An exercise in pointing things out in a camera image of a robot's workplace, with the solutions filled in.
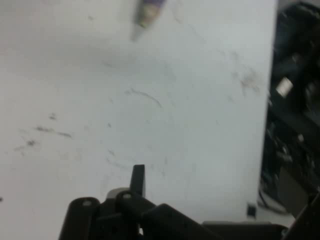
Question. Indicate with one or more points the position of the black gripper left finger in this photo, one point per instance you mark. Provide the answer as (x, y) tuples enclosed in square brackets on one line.
[(125, 215)]

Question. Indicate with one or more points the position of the black tape marker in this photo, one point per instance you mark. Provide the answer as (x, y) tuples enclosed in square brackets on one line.
[(251, 209)]

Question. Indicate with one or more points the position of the black floor equipment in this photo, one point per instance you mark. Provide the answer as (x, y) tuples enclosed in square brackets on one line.
[(292, 100)]

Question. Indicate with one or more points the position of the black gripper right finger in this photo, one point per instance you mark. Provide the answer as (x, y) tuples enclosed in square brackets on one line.
[(308, 222)]

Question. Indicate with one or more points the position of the purple eggplant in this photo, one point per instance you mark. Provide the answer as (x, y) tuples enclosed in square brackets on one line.
[(147, 12)]

